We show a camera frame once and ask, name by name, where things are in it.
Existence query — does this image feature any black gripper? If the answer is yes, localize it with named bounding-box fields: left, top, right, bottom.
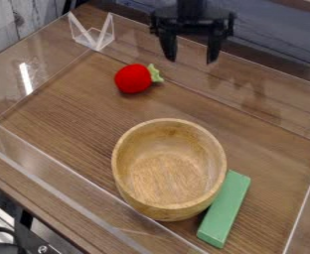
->
left=150, top=4, right=236, bottom=64

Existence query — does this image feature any red plush strawberry toy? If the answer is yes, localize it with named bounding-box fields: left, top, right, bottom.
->
left=114, top=63, right=165, bottom=94

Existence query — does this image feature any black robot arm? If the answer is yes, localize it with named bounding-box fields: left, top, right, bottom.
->
left=150, top=0, right=236, bottom=64

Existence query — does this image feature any wooden bowl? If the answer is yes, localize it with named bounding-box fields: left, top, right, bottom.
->
left=111, top=118, right=228, bottom=221

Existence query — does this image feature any green rectangular block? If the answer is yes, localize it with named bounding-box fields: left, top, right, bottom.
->
left=197, top=170, right=251, bottom=249

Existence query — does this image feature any clear acrylic corner bracket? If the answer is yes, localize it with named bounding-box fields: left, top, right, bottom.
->
left=68, top=13, right=115, bottom=52

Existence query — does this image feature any clear acrylic enclosure wall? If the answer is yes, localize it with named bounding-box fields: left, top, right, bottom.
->
left=0, top=14, right=310, bottom=254

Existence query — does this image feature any black metal table frame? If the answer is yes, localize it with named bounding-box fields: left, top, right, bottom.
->
left=15, top=208, right=63, bottom=254

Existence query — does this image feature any black cable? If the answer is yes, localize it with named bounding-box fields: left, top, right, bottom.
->
left=0, top=226, right=24, bottom=254

